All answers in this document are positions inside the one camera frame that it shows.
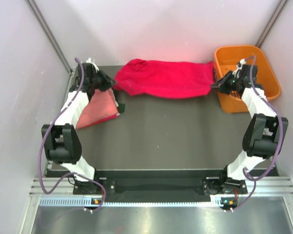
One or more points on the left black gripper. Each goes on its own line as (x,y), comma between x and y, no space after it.
(108,82)

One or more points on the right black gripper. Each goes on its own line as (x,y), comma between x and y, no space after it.
(220,85)

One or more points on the crimson red t shirt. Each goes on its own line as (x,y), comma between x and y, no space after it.
(162,79)

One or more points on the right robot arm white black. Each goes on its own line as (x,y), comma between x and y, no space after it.
(264,135)

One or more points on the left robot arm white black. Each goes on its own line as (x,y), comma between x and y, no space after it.
(60,141)

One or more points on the salmon pink folded t shirt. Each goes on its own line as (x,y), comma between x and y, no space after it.
(101,105)

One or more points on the orange plastic basket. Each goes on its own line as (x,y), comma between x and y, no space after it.
(257,67)

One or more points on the dark green folded t shirt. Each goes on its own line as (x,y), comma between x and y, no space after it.
(122,106)

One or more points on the white striped folded t shirt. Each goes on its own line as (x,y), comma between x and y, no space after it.
(115,93)

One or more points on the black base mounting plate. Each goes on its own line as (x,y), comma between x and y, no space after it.
(201,182)

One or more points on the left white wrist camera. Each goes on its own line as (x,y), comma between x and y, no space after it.
(89,60)

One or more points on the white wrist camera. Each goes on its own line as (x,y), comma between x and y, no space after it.
(240,64)
(89,60)

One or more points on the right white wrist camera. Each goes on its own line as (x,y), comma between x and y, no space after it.
(240,64)

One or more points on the aluminium frame rail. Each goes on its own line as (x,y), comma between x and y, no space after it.
(268,186)

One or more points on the grey slotted cable duct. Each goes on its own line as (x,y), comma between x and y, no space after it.
(94,202)

